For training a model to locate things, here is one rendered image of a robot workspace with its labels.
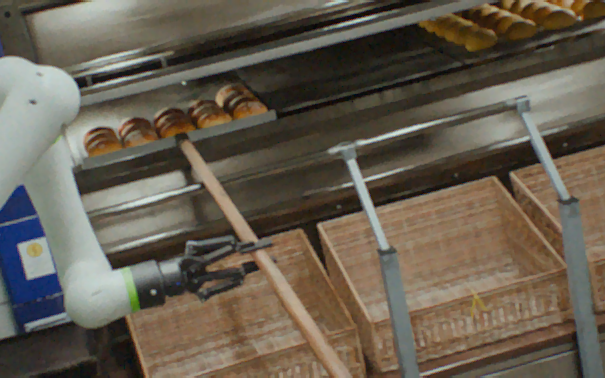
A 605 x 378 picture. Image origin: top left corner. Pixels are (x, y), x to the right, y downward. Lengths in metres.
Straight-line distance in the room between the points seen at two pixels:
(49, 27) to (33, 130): 1.12
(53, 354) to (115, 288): 0.87
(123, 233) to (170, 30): 0.58
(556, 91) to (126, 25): 1.28
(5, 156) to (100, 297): 0.37
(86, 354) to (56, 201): 0.82
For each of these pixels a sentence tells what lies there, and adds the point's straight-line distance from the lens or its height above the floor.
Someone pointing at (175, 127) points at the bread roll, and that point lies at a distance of 3.64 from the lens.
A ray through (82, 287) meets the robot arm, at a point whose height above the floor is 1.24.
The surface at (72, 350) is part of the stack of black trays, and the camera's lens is 3.47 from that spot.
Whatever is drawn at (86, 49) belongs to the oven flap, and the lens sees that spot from 3.54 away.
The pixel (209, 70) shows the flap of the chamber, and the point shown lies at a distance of 3.45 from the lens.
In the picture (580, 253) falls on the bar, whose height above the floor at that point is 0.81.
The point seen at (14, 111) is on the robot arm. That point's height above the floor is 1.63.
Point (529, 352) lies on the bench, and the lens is 3.52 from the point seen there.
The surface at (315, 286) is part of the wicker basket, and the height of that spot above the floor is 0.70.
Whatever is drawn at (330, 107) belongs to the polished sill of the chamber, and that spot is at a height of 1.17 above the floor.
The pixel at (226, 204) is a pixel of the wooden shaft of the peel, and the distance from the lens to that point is 2.99.
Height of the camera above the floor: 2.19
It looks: 19 degrees down
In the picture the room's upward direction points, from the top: 12 degrees counter-clockwise
